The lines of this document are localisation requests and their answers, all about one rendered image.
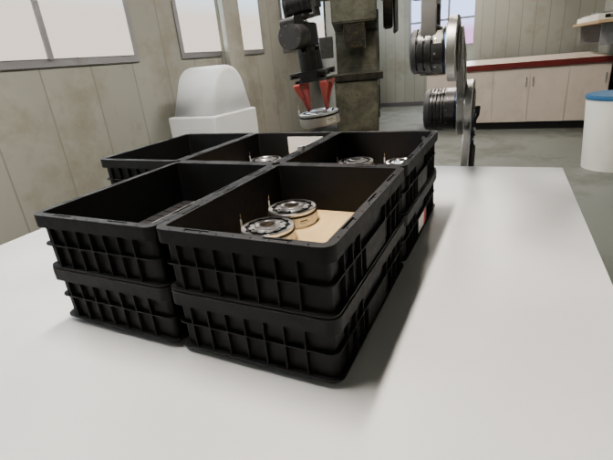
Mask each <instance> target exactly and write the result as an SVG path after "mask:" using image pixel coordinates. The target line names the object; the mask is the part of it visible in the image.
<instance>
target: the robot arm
mask: <svg viewBox="0 0 613 460"><path fill-rule="evenodd" d="M281 1H282V8H283V13H284V17H285V18H284V19H283V18H282V19H281V20H280V21H279V25H280V30H279V33H278V40H279V43H280V45H281V46H282V48H284V49H286V50H297V54H298V60H299V65H300V70H301V72H298V73H295V74H291V75H289V76H290V80H293V79H296V78H300V81H297V82H296V84H295V85H294V86H293V89H294V90H295V92H296V93H297V95H298V96H299V97H300V99H301V100H303V102H304V104H305V106H306V109H307V111H308V112H310V111H311V98H310V87H309V82H314V81H319V85H320V88H321V92H322V96H323V100H324V104H325V107H326V110H328V109H329V102H330V95H331V92H332V89H333V86H334V82H335V78H332V76H327V75H326V74H329V73H330V72H335V66H333V67H328V68H323V63H322V57H321V51H320V46H319V39H318V33H317V23H315V22H308V21H307V20H306V19H309V18H312V17H315V16H321V14H320V9H319V7H321V2H320V0H281Z"/></svg>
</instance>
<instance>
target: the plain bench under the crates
mask: <svg viewBox="0 0 613 460"><path fill-rule="evenodd" d="M434 167H435V168H436V170H437V175H436V180H435V182H434V183H433V189H434V193H433V203H434V204H435V207H434V208H433V210H432V212H431V215H430V217H429V219H428V221H427V223H426V225H425V226H424V228H423V229H422V231H421V234H420V236H419V238H418V240H417V242H416V244H415V246H414V247H413V249H412V250H411V252H410V255H409V257H408V259H407V260H406V261H402V262H401V263H402V264H403V269H402V270H401V271H400V274H399V276H398V278H397V280H396V282H395V284H394V286H393V288H392V290H391V292H390V293H389V295H388V297H387V299H386V301H385V303H384V305H383V307H382V309H381V311H380V313H379V314H378V316H377V318H376V320H375V322H374V324H373V326H372V328H371V330H370V332H369V334H368V336H367V337H366V339H365V341H364V343H363V345H362V347H361V349H360V351H359V353H358V355H357V357H356V359H355V360H354V362H353V364H352V366H351V368H350V370H349V372H348V375H347V376H346V378H345V380H343V381H342V382H338V383H329V382H322V381H319V380H315V379H311V378H307V377H305V376H301V375H297V374H294V373H290V372H286V371H280V370H277V369H273V368H269V367H266V366H262V365H259V364H255V363H252V362H248V361H241V360H238V359H235V358H231V357H227V356H223V355H220V354H216V353H212V352H209V351H206V350H199V349H195V348H192V347H189V346H187V345H185V342H184V341H185V339H186V338H187V337H186V338H185V339H184V340H181V341H177V342H170V341H167V340H161V339H157V338H153V337H150V336H146V335H142V334H139V333H136V332H132V331H128V330H125V329H118V328H115V327H111V326H108V325H104V324H100V323H97V322H93V321H90V320H86V319H80V318H76V317H72V316H70V314H69V312H70V311H71V310H72V309H73V305H72V302H71V299H70V297H68V296H65V294H64V293H65V291H66V290H68V289H67V287H66V284H65V281H62V280H57V279H56V276H55V273H54V270H53V263H54V262H56V261H57V258H56V255H55V252H54V249H53V247H52V246H48V245H47V241H49V240H50V239H49V236H48V233H47V230H46V228H41V229H39V230H36V231H35V232H32V233H30V234H27V235H24V236H21V237H19V238H17V239H15V240H12V241H10V242H7V243H5V244H3V245H0V460H613V285H612V283H611V280H610V278H609V276H608V272H607V270H606V268H605V266H604V264H603V261H602V259H601V257H600V254H599V252H598V251H597V247H596V245H595V242H594V240H593V238H592V235H591V234H590V232H589V229H588V227H587V223H586V221H585V219H584V216H583V215H582V213H581V210H580V208H579V206H578V203H577V200H576V197H575V196H574V194H573V191H572V189H571V187H570V184H569V182H568V180H567V178H566V175H565V172H564V170H563V168H554V167H487V166H434Z"/></svg>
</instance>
